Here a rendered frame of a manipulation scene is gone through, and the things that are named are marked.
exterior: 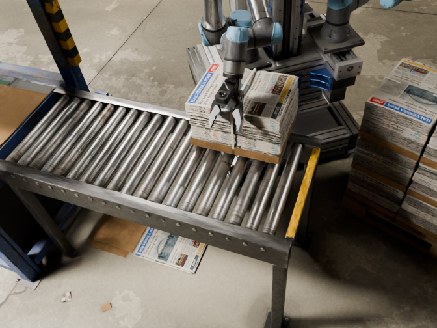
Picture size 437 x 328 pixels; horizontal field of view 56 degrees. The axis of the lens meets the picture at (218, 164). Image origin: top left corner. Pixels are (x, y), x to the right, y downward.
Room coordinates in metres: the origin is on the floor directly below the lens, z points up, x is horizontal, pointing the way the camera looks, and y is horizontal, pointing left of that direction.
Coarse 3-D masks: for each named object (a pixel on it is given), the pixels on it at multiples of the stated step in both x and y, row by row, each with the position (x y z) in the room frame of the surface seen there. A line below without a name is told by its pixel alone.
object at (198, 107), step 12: (216, 72) 1.37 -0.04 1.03; (204, 84) 1.30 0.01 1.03; (216, 84) 1.29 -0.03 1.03; (192, 96) 1.23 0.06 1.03; (204, 96) 1.22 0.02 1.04; (192, 108) 1.18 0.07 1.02; (204, 108) 1.16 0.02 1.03; (192, 120) 1.18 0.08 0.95; (204, 120) 1.16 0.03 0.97; (216, 120) 1.14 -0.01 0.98; (192, 132) 1.19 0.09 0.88; (204, 132) 1.17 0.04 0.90; (216, 132) 1.14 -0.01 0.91
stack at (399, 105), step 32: (416, 64) 1.49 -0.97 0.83; (384, 96) 1.31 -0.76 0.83; (416, 96) 1.28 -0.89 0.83; (384, 128) 1.22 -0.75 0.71; (416, 128) 1.14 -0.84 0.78; (352, 160) 1.29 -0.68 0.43; (384, 160) 1.19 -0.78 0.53; (384, 192) 1.16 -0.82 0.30; (384, 224) 1.14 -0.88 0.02; (416, 224) 1.02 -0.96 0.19
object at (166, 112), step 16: (80, 96) 1.63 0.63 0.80; (96, 96) 1.61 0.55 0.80; (112, 96) 1.59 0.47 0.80; (128, 112) 1.50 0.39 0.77; (160, 112) 1.43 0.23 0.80; (176, 112) 1.42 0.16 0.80; (160, 128) 1.43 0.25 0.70; (288, 144) 1.15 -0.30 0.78; (304, 144) 1.12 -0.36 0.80; (320, 144) 1.11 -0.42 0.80; (304, 160) 1.12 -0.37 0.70
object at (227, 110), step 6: (246, 72) 1.35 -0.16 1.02; (258, 72) 1.34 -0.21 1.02; (246, 78) 1.31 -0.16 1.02; (252, 78) 1.31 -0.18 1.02; (246, 84) 1.27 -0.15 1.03; (252, 84) 1.27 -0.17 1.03; (246, 90) 1.23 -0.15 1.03; (246, 96) 1.19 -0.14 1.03; (228, 108) 1.14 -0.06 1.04; (234, 108) 1.13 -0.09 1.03; (228, 114) 1.12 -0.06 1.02; (228, 120) 1.12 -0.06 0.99; (234, 120) 1.11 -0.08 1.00; (228, 126) 1.12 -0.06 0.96; (234, 126) 1.11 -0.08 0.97; (228, 132) 1.12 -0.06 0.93; (234, 132) 1.11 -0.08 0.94; (228, 138) 1.12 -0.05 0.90; (234, 138) 1.11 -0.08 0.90; (240, 138) 1.10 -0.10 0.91; (228, 144) 1.12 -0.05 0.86; (234, 144) 1.11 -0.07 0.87; (240, 144) 1.10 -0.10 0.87
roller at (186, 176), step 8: (192, 152) 1.16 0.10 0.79; (200, 152) 1.16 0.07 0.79; (192, 160) 1.11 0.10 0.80; (200, 160) 1.13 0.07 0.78; (184, 168) 1.08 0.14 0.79; (192, 168) 1.08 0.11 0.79; (184, 176) 1.03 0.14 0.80; (192, 176) 1.05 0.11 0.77; (176, 184) 1.00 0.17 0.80; (184, 184) 1.00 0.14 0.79; (176, 192) 0.96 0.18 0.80; (184, 192) 0.98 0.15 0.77; (168, 200) 0.93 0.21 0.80; (176, 200) 0.93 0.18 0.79
